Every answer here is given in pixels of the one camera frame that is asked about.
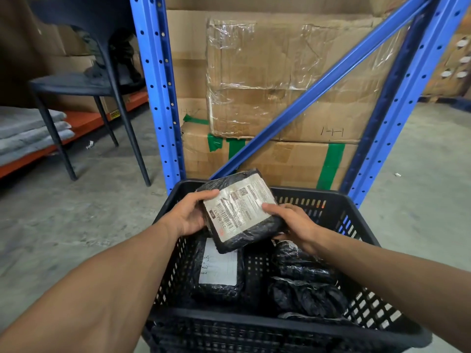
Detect cardboard box with green tape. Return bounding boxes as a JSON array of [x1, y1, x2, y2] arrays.
[[181, 114, 359, 191]]

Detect person's right hand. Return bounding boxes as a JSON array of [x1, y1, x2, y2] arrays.
[[262, 203, 324, 256]]

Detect crumpled black plastic parcel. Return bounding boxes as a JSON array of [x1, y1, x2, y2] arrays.
[[272, 240, 337, 283], [269, 277, 349, 319]]

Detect person's right forearm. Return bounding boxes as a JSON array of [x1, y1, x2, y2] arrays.
[[312, 228, 471, 353]]

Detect orange shelf beam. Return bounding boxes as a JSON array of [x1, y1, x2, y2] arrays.
[[0, 90, 149, 179]]

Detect cardboard box wrapped in film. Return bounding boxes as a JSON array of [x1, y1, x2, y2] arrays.
[[206, 16, 409, 144]]

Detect stack of grey folded cloths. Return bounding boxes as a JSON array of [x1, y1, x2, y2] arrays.
[[0, 106, 76, 167]]

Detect blue metal shelf rack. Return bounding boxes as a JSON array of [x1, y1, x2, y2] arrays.
[[129, 0, 471, 209]]

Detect black bag on chair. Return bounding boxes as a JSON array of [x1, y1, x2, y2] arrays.
[[72, 25, 146, 94]]

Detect dark plastic chair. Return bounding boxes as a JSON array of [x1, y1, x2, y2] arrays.
[[25, 0, 152, 187]]

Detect brown cardboard boxes behind chair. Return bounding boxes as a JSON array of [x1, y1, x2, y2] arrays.
[[0, 0, 144, 113]]

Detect black parcel with white label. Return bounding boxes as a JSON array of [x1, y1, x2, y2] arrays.
[[188, 237, 246, 302]]

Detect large plain cardboard box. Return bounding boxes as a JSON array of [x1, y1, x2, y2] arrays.
[[165, 0, 413, 125]]

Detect cardboard boxes with white circles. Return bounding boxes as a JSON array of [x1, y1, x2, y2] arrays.
[[422, 11, 471, 100]]

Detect black parcel with printed label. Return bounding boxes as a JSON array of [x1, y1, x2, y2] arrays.
[[196, 169, 287, 254]]

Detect person's left hand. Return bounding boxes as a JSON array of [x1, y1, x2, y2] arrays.
[[159, 189, 220, 238]]

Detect person's left forearm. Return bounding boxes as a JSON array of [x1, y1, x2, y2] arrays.
[[0, 220, 182, 353]]

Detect black plastic basket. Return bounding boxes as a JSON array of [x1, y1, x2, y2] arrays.
[[142, 179, 433, 353]]

